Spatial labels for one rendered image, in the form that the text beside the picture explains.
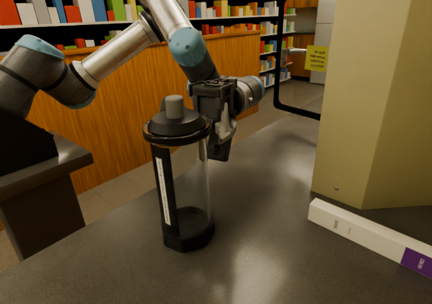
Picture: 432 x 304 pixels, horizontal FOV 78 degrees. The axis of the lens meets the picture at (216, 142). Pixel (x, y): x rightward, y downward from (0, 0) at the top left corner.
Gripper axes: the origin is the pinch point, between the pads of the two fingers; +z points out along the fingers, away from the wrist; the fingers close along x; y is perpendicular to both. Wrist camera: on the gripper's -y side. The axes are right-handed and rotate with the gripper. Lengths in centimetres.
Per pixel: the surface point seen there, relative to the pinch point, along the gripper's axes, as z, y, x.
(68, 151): -15, -19, -55
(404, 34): -19.5, 15.6, 29.7
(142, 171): -138, -105, -144
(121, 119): -132, -53, -155
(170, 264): 6.7, -20.5, 1.2
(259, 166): -30.7, -18.0, 4.4
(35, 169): -4, -20, -54
